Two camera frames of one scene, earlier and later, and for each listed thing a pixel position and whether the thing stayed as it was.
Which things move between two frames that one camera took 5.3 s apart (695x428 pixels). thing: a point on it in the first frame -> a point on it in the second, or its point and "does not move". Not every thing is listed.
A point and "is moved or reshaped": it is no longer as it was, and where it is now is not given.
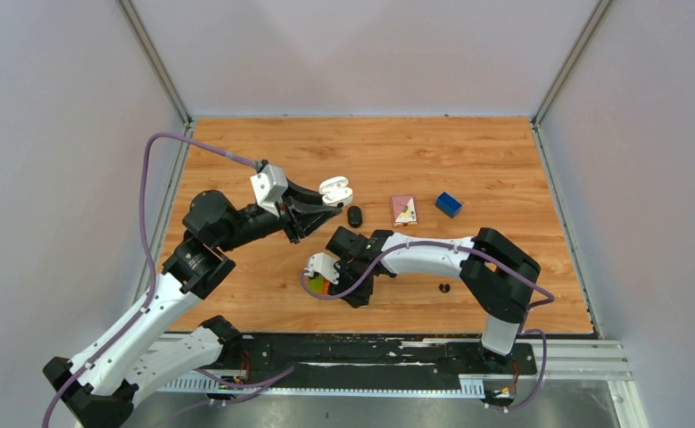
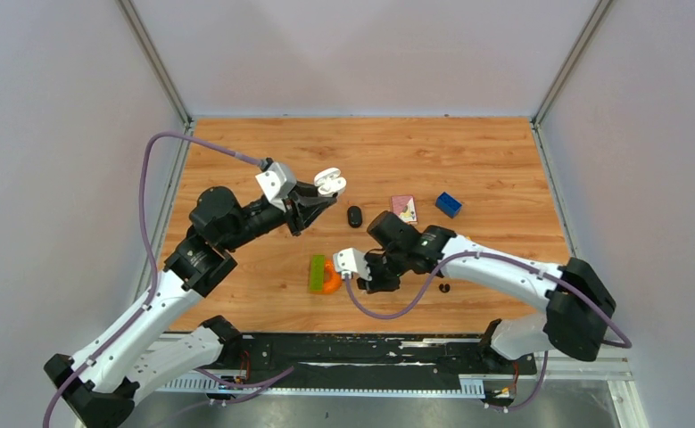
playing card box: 403,210 does not move
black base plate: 276,354 does not move
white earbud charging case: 335,191 is moved or reshaped
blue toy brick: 448,205 does not move
